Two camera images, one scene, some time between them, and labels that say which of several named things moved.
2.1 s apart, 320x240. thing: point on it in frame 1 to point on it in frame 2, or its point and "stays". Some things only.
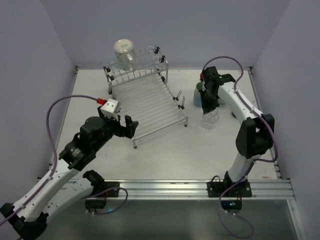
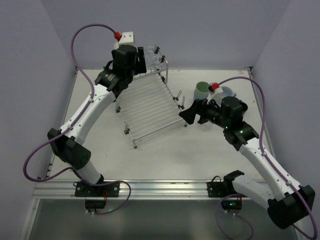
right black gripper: x=208 y=100 to x=200 y=110
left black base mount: x=100 y=187 stays
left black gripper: x=119 y=128 to x=141 y=60
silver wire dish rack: x=138 y=84 stays
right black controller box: x=231 y=204 stays
